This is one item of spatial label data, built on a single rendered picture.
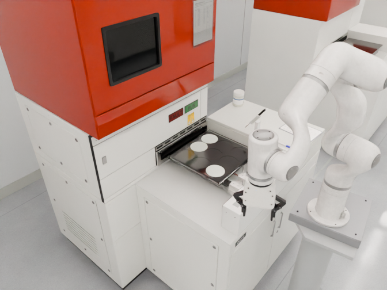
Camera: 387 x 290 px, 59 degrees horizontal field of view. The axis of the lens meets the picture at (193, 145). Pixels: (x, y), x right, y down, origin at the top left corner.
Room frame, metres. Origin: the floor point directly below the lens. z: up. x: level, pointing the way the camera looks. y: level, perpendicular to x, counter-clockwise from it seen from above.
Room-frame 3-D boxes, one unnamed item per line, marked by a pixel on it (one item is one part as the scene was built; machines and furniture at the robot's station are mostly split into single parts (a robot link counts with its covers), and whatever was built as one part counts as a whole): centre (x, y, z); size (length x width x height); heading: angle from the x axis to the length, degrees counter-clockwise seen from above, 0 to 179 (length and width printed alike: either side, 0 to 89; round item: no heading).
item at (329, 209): (1.14, -0.63, 0.96); 0.19 x 0.19 x 0.18
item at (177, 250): (1.55, -0.24, 0.41); 0.97 x 0.64 x 0.82; 140
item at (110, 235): (1.77, 0.45, 0.41); 0.82 x 0.71 x 0.82; 140
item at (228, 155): (1.55, -0.11, 0.90); 0.34 x 0.34 x 0.01; 50
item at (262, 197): (0.81, -0.21, 1.31); 0.10 x 0.07 x 0.11; 74
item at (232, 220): (1.27, -0.34, 0.89); 0.55 x 0.09 x 0.14; 140
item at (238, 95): (2.01, -0.30, 1.01); 0.07 x 0.07 x 0.10
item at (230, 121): (1.78, -0.43, 0.89); 0.62 x 0.35 x 0.14; 50
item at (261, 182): (0.81, -0.21, 1.37); 0.09 x 0.08 x 0.03; 74
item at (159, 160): (1.68, 0.06, 0.89); 0.44 x 0.02 x 0.10; 140
